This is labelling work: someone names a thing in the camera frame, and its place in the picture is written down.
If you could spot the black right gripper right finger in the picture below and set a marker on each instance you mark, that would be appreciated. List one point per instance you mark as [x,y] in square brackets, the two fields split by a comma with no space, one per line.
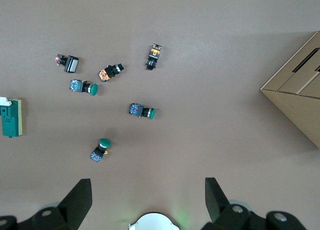
[220,210]

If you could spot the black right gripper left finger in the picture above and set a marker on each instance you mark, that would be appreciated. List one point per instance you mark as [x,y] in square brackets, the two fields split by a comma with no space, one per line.
[72,207]

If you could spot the green load switch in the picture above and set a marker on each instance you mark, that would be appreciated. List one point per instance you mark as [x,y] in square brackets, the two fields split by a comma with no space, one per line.
[10,117]

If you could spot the green mushroom push button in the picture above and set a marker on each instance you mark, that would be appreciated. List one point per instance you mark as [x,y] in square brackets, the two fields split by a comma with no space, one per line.
[83,87]
[100,150]
[141,111]

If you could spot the brown cardboard box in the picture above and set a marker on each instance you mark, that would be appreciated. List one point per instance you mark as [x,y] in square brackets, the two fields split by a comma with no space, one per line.
[295,95]

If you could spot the orange block selector switch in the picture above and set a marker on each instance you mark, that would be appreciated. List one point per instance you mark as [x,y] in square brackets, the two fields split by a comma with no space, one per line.
[109,72]

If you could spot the black switch red button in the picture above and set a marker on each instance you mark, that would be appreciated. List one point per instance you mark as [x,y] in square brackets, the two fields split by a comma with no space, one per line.
[71,64]

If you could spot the orange block key switch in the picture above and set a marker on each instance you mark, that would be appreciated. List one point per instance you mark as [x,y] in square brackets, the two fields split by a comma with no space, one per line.
[153,55]

